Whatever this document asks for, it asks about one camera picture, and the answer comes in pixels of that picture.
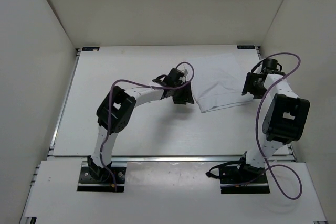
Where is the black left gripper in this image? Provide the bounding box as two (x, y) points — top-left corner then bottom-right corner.
(172, 81), (194, 105)

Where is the white skirt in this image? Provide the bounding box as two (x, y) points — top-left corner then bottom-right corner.
(186, 53), (256, 113)

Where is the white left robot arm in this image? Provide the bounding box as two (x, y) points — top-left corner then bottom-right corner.
(87, 67), (195, 185)

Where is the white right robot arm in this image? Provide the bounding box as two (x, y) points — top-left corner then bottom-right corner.
(235, 58), (310, 182)

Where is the right blue table label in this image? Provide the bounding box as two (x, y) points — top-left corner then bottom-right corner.
(237, 45), (256, 50)

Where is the blue table label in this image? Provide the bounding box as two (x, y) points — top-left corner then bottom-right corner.
(81, 47), (100, 51)
(237, 45), (256, 50)

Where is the left blue table label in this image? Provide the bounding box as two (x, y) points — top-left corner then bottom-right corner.
(81, 47), (100, 51)

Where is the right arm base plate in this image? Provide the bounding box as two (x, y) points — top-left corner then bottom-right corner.
(205, 164), (270, 195)

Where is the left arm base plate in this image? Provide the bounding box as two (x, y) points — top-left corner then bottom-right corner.
(77, 162), (127, 193)

